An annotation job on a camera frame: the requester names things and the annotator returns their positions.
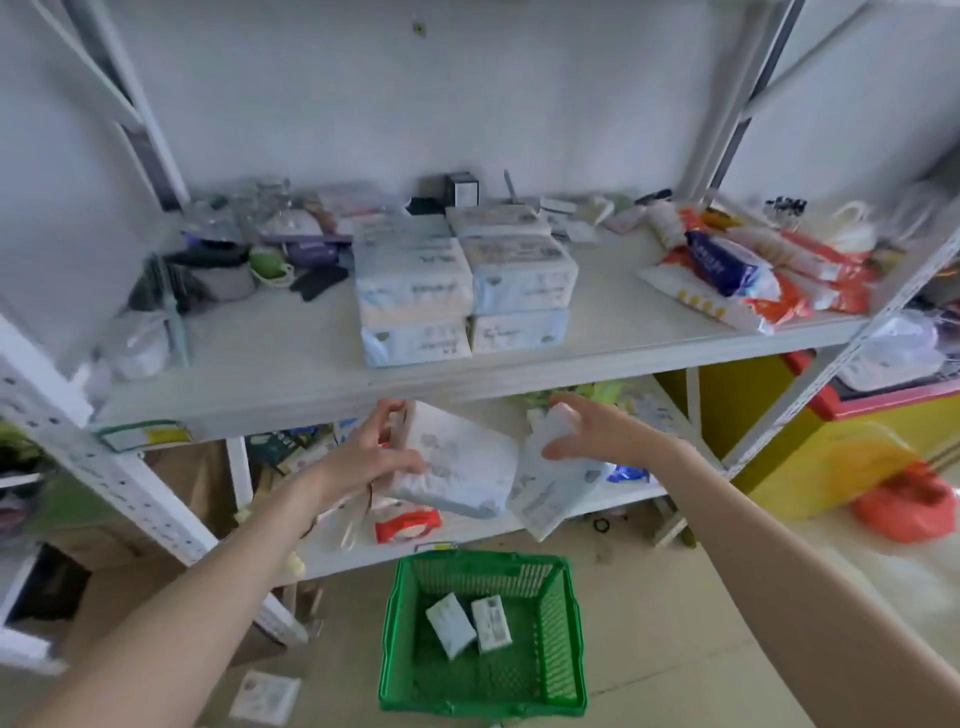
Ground person's left hand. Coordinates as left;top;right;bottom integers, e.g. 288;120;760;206
299;398;429;520

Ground person's right hand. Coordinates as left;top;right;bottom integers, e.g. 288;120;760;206
541;395;693;475

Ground pale blue soft tissue pack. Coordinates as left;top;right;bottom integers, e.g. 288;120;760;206
508;404;609;543
386;399;523;520

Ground white metal shelving unit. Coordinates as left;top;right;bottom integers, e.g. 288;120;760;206
0;0;960;661

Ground stack of pale tissue packs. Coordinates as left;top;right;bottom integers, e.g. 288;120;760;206
352;203;580;369

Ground green plastic basket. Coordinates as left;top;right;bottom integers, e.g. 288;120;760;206
377;549;590;720

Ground person's right forearm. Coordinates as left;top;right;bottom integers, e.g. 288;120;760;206
659;438;960;728

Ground person's left forearm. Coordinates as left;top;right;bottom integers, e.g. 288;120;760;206
22;468;354;728

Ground green bordered shelf label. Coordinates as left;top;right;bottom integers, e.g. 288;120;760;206
95;421;195;454

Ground green plastic bag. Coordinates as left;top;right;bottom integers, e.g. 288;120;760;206
524;380;628;410

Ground clear plastic spoon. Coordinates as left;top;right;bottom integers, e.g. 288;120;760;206
341;494;369;553

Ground white blue red salt bag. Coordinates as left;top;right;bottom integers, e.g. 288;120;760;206
373;508;444;546

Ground dark patterned packet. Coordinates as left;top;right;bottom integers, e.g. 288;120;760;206
247;427;331;470

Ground black fabric piece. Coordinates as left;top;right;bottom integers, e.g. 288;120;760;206
289;263;351;303

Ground navy wet wipes pack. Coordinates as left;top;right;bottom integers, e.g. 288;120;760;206
683;229;774;298

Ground purple oval case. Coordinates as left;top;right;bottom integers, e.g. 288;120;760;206
284;238;343;268

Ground green round case white loop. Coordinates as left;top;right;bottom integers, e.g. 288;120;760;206
248;245;295;289

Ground white carded accessories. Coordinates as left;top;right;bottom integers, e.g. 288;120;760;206
539;196;616;245

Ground pale green hairbrush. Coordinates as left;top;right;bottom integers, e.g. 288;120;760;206
149;254;193;369

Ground brown cardboard box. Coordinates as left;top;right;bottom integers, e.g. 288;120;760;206
44;442;286;669

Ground white lilac flat case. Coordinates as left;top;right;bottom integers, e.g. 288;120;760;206
258;208;325;243

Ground white flat packet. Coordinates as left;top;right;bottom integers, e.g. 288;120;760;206
228;669;303;727

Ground white round pouch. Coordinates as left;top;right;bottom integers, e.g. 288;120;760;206
104;311;174;382

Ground black flat pouch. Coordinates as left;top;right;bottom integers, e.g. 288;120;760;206
164;245;251;270

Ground clear plastic packet bundle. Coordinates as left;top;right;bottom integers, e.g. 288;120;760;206
303;183;391;235

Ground pile of red white packets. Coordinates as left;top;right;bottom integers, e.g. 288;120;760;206
637;200;879;337

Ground clear plastic bag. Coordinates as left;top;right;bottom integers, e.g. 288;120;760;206
836;311;948;393

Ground small black box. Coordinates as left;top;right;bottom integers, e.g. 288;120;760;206
443;171;481;210

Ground white plastic jug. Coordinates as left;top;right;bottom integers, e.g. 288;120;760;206
813;200;880;255

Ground white metal side rack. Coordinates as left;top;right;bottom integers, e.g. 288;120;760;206
0;419;69;676

